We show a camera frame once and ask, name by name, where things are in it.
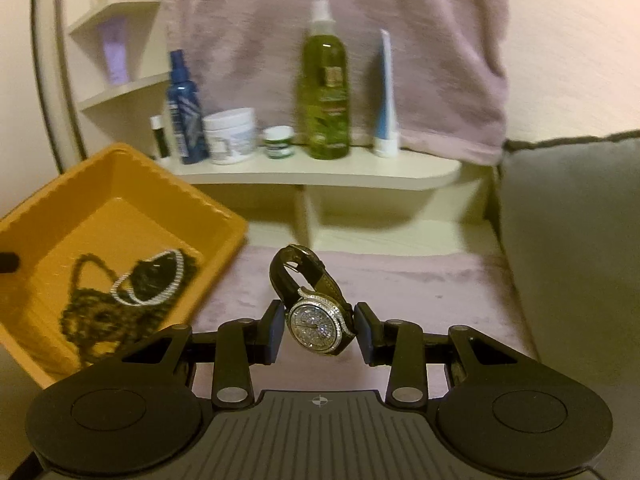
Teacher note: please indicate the white wooden shelf unit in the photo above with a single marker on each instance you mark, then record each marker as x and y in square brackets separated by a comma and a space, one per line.
[415, 204]

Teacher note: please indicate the mauve towel on surface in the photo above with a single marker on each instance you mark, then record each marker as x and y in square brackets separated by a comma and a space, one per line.
[435, 292]

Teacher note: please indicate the hanging mauve towel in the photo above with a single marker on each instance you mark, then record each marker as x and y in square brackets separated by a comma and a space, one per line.
[449, 80]

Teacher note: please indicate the white cream jar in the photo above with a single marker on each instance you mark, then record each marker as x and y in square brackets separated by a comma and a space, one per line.
[231, 135]

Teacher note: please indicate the purple cosmetic tube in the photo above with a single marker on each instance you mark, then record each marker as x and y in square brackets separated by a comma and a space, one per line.
[113, 33]

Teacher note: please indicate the black white lip balm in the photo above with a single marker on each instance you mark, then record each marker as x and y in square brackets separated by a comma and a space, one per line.
[157, 127]

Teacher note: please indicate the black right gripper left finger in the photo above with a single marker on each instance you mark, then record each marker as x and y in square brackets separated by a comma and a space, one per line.
[144, 406]

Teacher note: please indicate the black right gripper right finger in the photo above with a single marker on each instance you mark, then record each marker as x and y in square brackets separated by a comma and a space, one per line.
[493, 407]

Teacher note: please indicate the grey cushion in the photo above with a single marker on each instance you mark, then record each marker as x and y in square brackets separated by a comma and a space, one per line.
[569, 220]

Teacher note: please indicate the black strap wristwatch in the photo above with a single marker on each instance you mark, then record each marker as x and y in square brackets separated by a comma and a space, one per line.
[317, 314]

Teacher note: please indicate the small green-label jar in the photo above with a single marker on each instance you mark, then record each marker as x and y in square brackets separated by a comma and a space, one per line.
[278, 141]

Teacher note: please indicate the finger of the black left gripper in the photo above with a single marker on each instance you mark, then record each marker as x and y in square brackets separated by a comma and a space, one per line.
[9, 262]

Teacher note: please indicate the green oil spray bottle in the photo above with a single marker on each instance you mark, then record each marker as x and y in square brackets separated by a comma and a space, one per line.
[323, 87]

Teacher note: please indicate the blue spray bottle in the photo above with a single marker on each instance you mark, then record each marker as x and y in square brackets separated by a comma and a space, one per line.
[185, 111]

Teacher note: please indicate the blue white tube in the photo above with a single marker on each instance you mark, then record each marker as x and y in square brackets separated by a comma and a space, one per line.
[386, 139]

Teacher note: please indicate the orange plastic tray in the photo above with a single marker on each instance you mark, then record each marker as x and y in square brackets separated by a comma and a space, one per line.
[122, 207]

